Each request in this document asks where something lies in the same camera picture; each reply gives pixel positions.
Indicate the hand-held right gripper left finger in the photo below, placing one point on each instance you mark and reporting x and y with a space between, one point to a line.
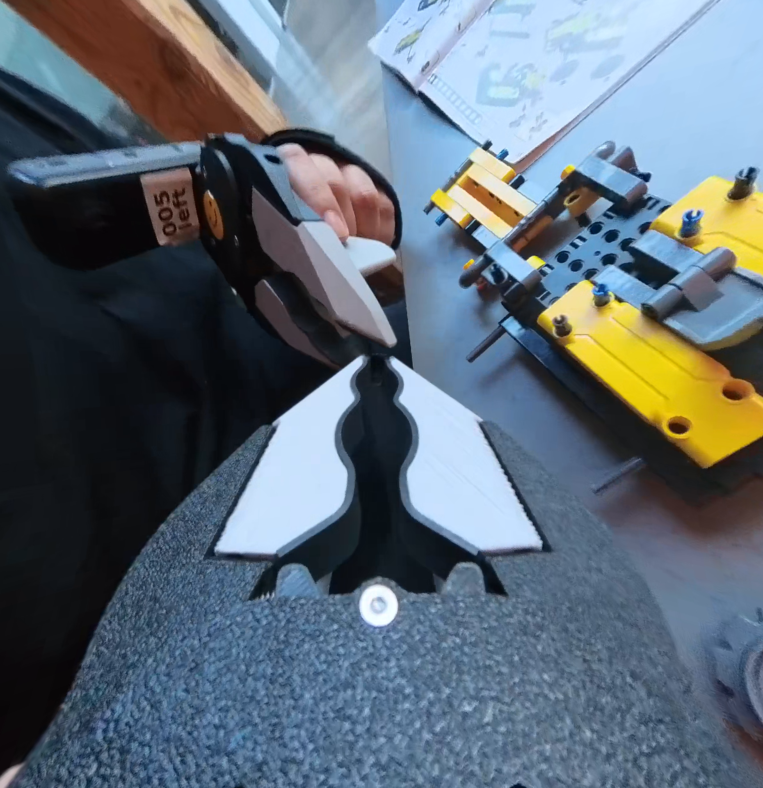
283 486

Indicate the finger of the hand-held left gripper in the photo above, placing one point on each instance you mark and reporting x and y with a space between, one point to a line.
277 301
332 277

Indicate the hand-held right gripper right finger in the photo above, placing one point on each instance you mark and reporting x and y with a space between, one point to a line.
461 480

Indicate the yellow black toy brick model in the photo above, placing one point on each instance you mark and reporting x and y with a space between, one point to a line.
652 351

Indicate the grey desk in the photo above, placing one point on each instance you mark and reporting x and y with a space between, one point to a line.
664 554

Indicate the person's left hand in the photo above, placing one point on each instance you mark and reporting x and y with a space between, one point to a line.
351 197

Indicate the wooden beam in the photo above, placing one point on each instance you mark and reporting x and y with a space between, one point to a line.
160 61

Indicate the loose black toy axle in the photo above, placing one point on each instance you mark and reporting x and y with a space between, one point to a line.
618 475

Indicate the printed instruction booklet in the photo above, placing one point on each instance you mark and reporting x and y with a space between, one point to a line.
517 68

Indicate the black toy tire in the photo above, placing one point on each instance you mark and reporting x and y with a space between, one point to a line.
750 677

